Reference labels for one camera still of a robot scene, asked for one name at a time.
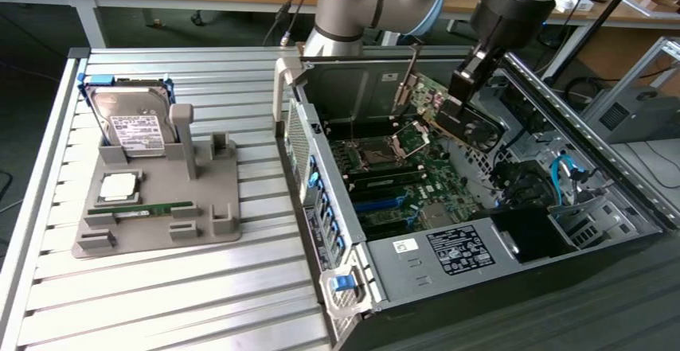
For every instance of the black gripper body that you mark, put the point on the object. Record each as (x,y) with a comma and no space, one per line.
(509,16)

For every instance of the graphics card with black fan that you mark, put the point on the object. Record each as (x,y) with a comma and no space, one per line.
(473,128)

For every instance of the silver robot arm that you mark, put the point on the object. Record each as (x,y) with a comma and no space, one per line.
(344,8)

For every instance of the white power adapter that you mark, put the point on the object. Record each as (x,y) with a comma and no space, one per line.
(575,2)

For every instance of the black pole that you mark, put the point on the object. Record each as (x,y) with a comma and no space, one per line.
(599,20)

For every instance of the metal socket cover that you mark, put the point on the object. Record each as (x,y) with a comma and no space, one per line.
(411,136)

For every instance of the CPU socket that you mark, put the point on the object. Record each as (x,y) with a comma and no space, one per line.
(374,154)

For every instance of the green motherboard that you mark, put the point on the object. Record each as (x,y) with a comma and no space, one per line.
(440,184)

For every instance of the black RAM stick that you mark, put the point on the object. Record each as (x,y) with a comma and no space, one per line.
(387,180)

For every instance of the grey computer tower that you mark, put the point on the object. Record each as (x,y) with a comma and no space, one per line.
(637,116)

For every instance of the silver chipset heatsink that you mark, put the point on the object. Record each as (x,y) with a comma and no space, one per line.
(436,213)

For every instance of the blue expansion slot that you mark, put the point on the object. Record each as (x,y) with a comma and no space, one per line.
(379,203)

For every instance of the metal disk bay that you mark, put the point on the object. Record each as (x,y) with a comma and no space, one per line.
(589,219)

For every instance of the grey power supply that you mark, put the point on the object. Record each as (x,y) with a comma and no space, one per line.
(414,263)

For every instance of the open grey PC case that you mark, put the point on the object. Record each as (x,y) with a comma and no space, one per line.
(403,263)

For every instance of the grey parts rack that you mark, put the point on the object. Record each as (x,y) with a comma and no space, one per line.
(212,192)

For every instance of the blue case latch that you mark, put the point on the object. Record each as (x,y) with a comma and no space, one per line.
(340,282)

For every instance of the silver hard disk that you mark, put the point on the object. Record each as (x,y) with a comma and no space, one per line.
(132,124)

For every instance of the hard disk drive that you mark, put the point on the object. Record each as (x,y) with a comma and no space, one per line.
(100,79)

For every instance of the green RAM stick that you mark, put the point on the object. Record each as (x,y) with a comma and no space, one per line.
(143,209)

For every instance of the silver CPU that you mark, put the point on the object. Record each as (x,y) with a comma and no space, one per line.
(118,187)

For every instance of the aluminium frame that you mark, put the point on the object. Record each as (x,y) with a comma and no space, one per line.
(656,54)

